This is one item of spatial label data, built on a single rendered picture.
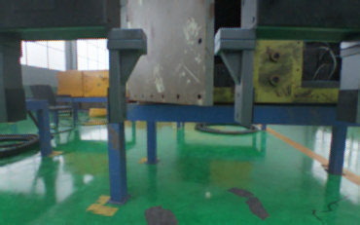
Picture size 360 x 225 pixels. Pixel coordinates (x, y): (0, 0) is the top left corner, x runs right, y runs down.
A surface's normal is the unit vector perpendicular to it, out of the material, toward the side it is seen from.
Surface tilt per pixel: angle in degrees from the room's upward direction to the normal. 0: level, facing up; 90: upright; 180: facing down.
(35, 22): 90
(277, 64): 90
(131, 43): 90
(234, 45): 90
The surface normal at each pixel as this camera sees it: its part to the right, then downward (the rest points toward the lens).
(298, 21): 0.00, 0.10
